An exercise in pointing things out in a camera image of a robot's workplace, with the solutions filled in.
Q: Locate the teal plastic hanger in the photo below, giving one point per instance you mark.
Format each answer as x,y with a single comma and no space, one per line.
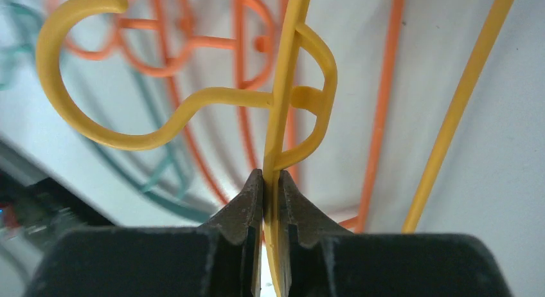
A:
23,24

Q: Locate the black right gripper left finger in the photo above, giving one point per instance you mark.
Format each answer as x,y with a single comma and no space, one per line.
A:
221,257

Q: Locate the orange plastic hanger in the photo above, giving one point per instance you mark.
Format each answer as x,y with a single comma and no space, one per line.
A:
263,43

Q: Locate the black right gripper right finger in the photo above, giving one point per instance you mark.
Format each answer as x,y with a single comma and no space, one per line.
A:
322,258

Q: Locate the yellow plastic hanger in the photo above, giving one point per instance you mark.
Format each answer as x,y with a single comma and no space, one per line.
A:
299,105

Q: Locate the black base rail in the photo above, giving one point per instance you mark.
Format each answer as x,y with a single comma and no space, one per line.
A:
45,210

